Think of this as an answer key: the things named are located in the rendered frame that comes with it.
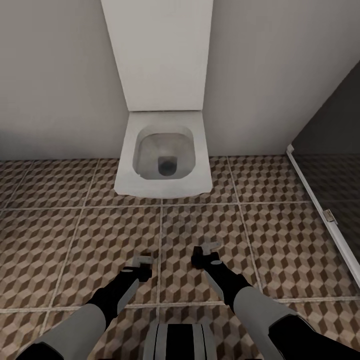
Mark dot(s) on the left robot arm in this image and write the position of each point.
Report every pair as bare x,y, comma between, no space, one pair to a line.
76,336

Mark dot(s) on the robot trunk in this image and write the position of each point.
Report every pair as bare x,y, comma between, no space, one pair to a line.
180,342

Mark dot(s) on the toilet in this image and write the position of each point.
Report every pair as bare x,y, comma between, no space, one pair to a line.
161,49

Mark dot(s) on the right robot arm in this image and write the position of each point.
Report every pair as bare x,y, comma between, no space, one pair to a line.
278,332

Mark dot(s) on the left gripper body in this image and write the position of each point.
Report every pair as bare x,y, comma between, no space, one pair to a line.
142,272

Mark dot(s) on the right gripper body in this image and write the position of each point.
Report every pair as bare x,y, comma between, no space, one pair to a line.
201,259

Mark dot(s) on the mousetrap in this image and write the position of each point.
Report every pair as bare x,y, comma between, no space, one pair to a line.
146,265
197,251

